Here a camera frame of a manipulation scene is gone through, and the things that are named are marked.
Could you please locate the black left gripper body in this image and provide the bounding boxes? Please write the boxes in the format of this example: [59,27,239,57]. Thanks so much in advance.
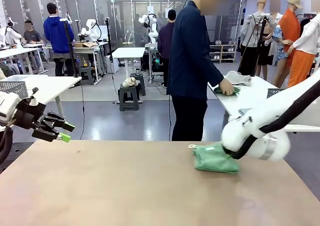
[13,98,48,131]

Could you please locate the light green towel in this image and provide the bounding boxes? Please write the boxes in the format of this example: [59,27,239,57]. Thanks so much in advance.
[188,141,242,175]

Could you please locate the white towel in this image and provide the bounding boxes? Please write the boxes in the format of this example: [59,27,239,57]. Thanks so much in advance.
[224,70,252,88]

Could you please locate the grey lattice plastic basket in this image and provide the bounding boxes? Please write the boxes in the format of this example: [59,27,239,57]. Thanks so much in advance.
[0,80,29,100]
[266,87,286,100]

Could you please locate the navy sleeved right forearm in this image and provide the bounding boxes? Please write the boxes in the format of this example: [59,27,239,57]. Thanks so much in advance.
[199,62,225,87]

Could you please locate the person's right hand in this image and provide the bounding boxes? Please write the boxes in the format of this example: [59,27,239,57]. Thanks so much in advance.
[218,78,235,96]

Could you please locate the dark grey mounting plate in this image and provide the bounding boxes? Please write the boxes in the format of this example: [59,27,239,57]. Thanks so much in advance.
[0,141,35,175]

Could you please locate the white plastic tray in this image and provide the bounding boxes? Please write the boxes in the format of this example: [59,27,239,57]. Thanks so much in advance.
[0,74,49,83]

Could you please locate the person in dark grey top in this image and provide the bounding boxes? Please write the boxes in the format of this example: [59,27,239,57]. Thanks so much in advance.
[0,64,20,81]

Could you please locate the grey plastic step stool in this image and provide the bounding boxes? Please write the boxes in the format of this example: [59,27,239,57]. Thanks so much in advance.
[118,84,140,112]
[129,72,147,97]
[78,66,96,86]

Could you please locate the white long work table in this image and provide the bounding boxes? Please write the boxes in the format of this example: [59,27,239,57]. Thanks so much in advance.
[0,43,47,75]

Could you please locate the black tripod with white device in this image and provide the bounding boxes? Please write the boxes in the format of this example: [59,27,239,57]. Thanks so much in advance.
[59,10,79,78]

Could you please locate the seated person in dark shirt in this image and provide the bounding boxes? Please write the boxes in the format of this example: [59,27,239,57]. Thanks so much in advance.
[23,20,46,72]

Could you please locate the beige crumpled cloth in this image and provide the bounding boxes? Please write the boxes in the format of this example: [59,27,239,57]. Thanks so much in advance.
[121,76,142,88]

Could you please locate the open cardboard box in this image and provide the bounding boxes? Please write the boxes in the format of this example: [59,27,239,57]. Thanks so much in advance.
[73,41,98,49]

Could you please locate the person in blue hoodie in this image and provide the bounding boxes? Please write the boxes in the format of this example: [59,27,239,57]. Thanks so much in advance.
[43,2,75,78]

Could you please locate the white standing desk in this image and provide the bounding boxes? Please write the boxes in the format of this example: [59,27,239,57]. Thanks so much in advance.
[111,46,147,78]

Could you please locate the person in dark purple jacket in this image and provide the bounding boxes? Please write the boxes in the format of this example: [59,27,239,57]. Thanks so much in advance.
[157,8,176,88]

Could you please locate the person in navy jacket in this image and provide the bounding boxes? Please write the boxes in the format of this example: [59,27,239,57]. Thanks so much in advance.
[165,0,236,142]

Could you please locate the white shoe rack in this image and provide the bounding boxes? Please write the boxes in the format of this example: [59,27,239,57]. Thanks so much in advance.
[209,39,238,64]

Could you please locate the white rounded side table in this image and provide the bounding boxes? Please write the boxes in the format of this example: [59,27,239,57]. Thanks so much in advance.
[207,75,320,133]

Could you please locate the mannequin in grey shirt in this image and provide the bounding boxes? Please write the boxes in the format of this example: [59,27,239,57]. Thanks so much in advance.
[239,0,279,77]

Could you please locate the figure in blue floral dress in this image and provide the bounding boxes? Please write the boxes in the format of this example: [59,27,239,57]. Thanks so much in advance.
[268,0,292,67]

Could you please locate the mannequin with cap, orange top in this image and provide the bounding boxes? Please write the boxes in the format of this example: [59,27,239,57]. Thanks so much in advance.
[273,0,304,88]

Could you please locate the clothes rack with dark clothes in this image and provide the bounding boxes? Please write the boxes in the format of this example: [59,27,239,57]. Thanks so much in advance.
[296,12,320,37]

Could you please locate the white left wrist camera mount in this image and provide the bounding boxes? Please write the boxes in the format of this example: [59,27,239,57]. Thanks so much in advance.
[25,86,40,107]

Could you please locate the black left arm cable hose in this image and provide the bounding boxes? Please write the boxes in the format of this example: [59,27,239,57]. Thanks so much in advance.
[0,127,14,166]

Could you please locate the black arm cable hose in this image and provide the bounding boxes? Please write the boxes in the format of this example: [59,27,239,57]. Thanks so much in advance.
[0,127,14,166]
[224,79,320,161]

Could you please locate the metal frame workbench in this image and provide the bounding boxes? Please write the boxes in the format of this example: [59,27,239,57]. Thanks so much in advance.
[71,41,107,83]

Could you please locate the black camera pole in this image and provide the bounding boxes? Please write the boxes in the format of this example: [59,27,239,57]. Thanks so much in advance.
[104,16,114,57]

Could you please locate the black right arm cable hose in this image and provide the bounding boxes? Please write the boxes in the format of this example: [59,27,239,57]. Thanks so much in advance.
[224,79,320,161]

